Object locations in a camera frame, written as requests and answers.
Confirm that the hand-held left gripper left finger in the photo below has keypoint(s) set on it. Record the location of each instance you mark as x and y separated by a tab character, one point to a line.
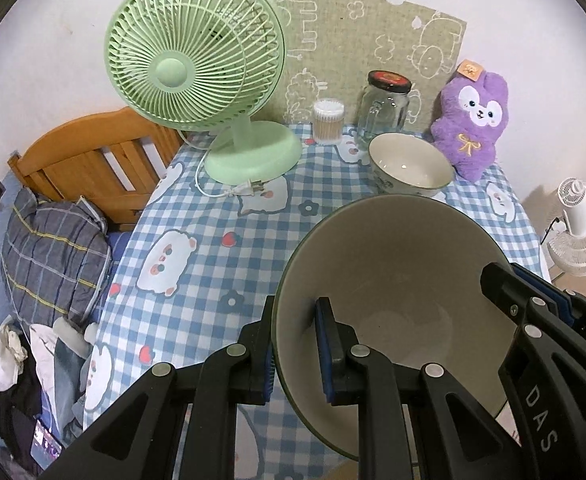
258	360

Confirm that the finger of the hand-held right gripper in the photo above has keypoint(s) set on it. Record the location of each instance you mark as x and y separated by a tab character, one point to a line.
508	290
553	290

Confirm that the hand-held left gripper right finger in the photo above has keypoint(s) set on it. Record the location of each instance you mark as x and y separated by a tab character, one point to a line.
321	350

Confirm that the cream ceramic bowl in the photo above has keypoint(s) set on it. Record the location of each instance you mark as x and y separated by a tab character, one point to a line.
408	160
398	270

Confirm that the white standing fan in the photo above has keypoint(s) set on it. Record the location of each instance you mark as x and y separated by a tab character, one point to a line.
580	210

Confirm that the purple plush toy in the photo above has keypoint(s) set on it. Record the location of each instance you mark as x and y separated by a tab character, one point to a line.
468	145

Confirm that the blue checkered tablecloth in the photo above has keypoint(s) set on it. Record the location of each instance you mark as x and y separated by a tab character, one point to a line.
198	210

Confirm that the blue grey cloth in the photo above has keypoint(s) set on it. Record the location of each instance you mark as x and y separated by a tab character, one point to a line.
70	360

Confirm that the white garment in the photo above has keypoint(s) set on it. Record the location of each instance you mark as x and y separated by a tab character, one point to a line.
43	355

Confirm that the glass jar with dark lid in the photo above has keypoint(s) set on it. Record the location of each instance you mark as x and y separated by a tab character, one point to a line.
380	110

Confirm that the cotton swab container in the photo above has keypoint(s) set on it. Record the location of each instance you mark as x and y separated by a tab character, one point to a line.
329	125

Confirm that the smartphone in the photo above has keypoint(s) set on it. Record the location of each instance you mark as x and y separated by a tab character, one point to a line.
45	442

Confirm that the grey plaid pillow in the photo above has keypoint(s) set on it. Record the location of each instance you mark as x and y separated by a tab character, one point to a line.
48	260

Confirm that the dark cloth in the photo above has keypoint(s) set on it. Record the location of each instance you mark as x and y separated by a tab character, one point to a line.
13	420

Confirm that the white crumpled cloth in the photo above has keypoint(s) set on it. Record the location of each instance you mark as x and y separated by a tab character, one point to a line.
0	360

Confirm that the wooden bed headboard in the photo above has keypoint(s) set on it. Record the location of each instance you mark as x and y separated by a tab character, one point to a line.
73	150

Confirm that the green desk fan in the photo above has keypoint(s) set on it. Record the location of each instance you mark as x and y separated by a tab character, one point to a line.
173	70

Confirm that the green patterned wall mat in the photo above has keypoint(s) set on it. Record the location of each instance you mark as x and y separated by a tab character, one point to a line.
363	25

